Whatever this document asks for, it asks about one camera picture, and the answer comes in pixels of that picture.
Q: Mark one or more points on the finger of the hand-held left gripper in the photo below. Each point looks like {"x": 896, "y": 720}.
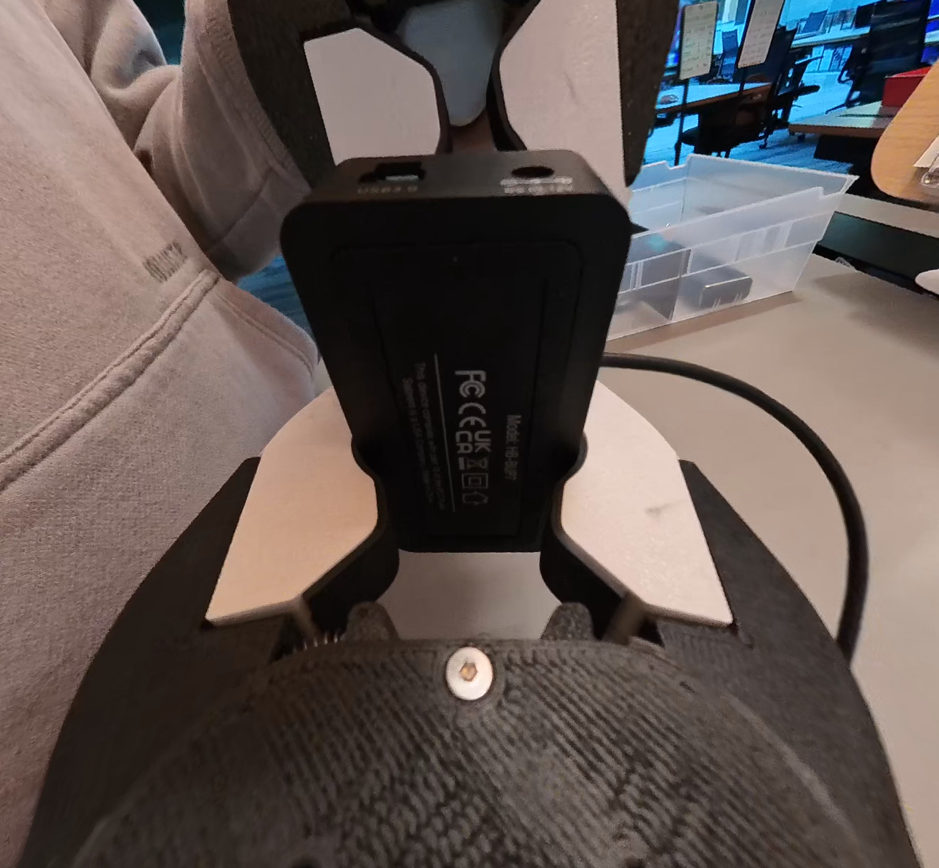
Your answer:
{"x": 367, "y": 90}
{"x": 572, "y": 61}

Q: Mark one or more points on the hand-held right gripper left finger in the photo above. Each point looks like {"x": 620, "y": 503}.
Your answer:
{"x": 301, "y": 516}

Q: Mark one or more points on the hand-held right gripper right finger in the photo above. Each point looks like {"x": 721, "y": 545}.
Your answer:
{"x": 638, "y": 516}

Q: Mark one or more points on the black USB hub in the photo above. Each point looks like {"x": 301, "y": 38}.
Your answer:
{"x": 455, "y": 296}

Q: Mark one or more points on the person's left forearm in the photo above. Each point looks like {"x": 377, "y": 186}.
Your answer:
{"x": 242, "y": 171}

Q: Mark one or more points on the white standing sign board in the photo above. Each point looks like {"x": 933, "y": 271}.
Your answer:
{"x": 761, "y": 28}
{"x": 697, "y": 39}

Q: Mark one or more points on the small black device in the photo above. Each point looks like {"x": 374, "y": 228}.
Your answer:
{"x": 656, "y": 252}
{"x": 726, "y": 290}

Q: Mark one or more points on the black office chair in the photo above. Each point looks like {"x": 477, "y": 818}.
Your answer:
{"x": 789, "y": 76}

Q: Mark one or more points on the clear plastic bin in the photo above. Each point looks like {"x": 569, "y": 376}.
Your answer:
{"x": 741, "y": 222}

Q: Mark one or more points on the person's beige hoodie torso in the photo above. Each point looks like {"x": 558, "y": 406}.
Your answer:
{"x": 88, "y": 369}

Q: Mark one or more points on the brown office desk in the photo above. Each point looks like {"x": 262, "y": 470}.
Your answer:
{"x": 843, "y": 123}

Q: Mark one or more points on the red box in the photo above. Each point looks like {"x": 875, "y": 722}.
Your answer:
{"x": 913, "y": 84}

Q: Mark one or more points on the light wooden table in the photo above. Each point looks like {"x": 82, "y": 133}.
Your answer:
{"x": 906, "y": 142}

